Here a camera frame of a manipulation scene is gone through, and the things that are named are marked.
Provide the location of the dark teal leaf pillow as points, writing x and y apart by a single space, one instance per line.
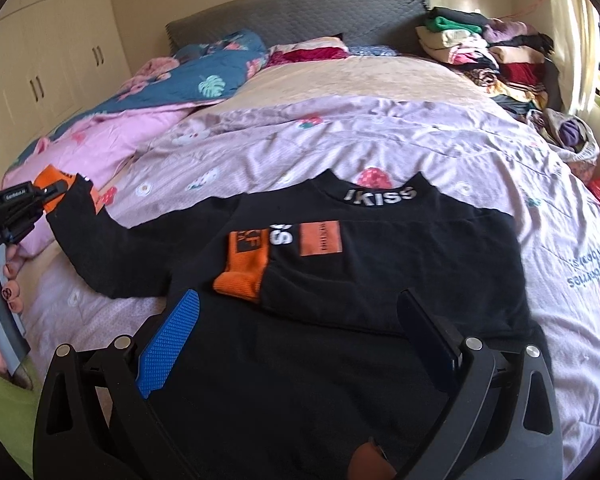
205 70

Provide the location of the lilac strawberry print quilt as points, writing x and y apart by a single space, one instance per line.
330 150

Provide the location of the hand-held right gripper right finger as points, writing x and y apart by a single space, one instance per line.
430 355

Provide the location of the cream wardrobe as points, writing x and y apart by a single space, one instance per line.
50 45

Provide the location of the black sweater with orange cuffs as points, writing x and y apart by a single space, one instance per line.
330 310

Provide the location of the green garment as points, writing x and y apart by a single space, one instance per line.
5 410

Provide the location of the red velvet cloth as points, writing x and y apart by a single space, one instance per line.
310 54

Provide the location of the cream curtain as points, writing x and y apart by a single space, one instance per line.
572 30

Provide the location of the blue patterned pillow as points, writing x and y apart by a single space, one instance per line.
372 50

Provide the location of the pink quilt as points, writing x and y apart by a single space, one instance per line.
85 140

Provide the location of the grey padded headboard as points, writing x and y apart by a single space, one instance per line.
300 17

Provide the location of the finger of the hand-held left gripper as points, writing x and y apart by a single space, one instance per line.
56 189

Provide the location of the pile of folded clothes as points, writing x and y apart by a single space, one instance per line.
490 55

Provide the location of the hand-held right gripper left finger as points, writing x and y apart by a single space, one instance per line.
171 342

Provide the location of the beige blanket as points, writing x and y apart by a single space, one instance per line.
360 77

